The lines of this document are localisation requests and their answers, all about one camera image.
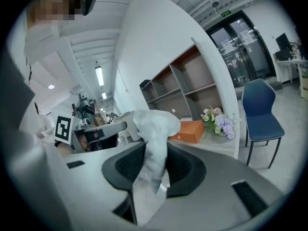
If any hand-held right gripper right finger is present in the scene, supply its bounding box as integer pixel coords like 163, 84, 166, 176
144, 142, 286, 231

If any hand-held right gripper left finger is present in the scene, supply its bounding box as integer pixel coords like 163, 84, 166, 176
48, 141, 148, 231

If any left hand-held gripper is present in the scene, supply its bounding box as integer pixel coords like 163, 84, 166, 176
54, 115, 128, 154

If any white cloth piece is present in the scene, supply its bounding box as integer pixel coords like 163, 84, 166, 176
131, 108, 181, 195

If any person's left forearm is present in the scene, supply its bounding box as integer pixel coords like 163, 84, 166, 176
57, 143, 75, 156

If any grey wooden desk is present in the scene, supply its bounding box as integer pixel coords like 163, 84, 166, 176
167, 138, 236, 158

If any orange box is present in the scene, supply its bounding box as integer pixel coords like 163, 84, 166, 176
169, 119, 205, 144

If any flower bouquet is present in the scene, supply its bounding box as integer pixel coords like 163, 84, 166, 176
201, 106, 238, 141

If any wooden shelf unit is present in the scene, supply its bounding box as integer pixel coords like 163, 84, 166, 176
140, 37, 241, 158

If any blue chair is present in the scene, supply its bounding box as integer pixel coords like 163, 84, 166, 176
241, 78, 285, 170

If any person's white shirt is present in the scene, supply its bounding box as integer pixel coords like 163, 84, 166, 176
24, 23, 64, 64

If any glass door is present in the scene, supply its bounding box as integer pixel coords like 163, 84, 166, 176
205, 10, 277, 89

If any person's head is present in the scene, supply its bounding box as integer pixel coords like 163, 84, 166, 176
26, 0, 84, 28

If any white side table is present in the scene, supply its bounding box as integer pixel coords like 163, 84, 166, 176
273, 58, 308, 84

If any black monitor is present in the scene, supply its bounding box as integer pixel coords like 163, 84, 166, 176
275, 32, 293, 61

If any black head-worn camera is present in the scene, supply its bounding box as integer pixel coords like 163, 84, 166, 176
72, 0, 98, 16

